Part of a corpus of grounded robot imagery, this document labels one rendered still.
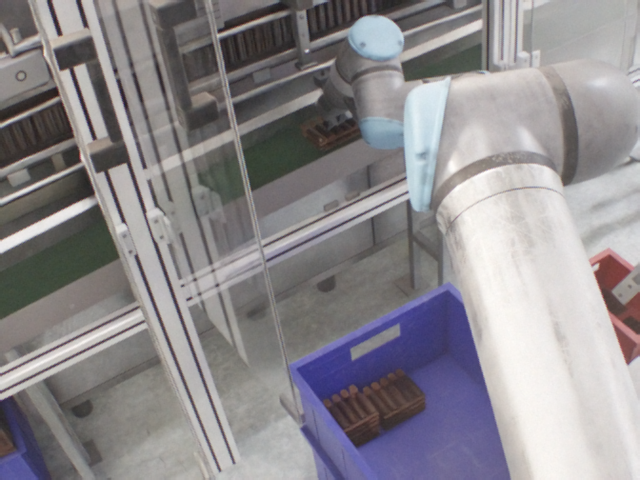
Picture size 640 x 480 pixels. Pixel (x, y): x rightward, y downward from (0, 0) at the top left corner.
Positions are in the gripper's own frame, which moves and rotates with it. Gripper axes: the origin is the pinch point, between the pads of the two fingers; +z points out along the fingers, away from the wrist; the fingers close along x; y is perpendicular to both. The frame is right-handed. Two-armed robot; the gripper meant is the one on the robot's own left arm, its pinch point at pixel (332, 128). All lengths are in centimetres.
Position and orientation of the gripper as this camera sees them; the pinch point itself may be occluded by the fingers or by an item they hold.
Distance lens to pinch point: 158.3
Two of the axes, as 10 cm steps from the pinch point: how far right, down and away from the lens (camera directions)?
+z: -2.3, 2.1, 9.5
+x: -8.4, 4.6, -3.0
